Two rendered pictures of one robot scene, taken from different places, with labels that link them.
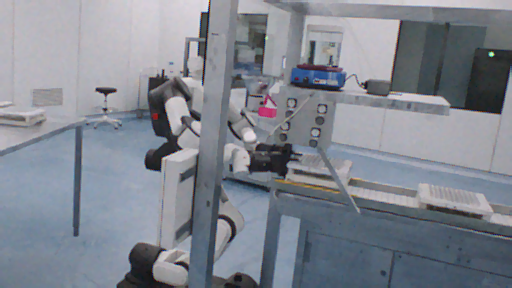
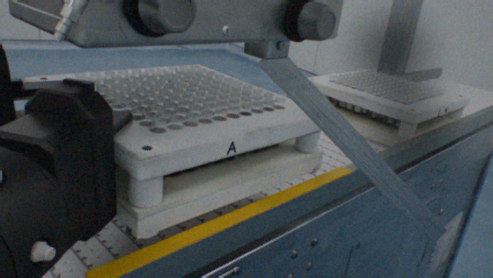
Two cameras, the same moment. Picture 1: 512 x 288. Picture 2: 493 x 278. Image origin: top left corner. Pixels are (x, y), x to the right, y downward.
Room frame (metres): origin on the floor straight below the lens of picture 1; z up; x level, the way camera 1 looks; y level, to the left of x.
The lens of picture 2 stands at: (1.71, -0.19, 1.10)
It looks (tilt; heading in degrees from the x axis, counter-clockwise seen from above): 22 degrees down; 290
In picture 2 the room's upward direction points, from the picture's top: 7 degrees clockwise
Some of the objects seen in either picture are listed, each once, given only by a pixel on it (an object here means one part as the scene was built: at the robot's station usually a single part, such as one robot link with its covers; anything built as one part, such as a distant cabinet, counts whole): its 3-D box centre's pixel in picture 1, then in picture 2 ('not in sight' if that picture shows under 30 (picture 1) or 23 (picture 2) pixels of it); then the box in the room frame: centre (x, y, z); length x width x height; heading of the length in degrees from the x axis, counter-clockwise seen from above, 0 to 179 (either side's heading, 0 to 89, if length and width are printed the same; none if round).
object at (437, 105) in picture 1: (362, 96); not in sight; (1.90, -0.70, 1.27); 0.62 x 0.38 x 0.04; 66
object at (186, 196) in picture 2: (319, 174); (176, 142); (1.93, -0.58, 0.91); 0.24 x 0.24 x 0.02; 66
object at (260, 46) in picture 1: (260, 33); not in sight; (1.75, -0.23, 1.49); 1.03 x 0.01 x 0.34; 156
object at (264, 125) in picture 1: (258, 147); not in sight; (4.82, -0.74, 0.38); 0.63 x 0.57 x 0.76; 56
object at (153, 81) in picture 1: (183, 106); not in sight; (2.21, 0.05, 1.12); 0.34 x 0.30 x 0.36; 156
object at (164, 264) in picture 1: (178, 267); not in sight; (2.20, 0.01, 0.28); 0.21 x 0.20 x 0.13; 66
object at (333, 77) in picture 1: (318, 76); not in sight; (1.93, -0.51, 1.33); 0.21 x 0.20 x 0.09; 156
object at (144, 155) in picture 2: (321, 164); (179, 103); (1.93, -0.58, 0.96); 0.25 x 0.24 x 0.02; 156
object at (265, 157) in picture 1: (271, 162); (30, 196); (1.91, -0.35, 0.95); 0.12 x 0.10 x 0.13; 98
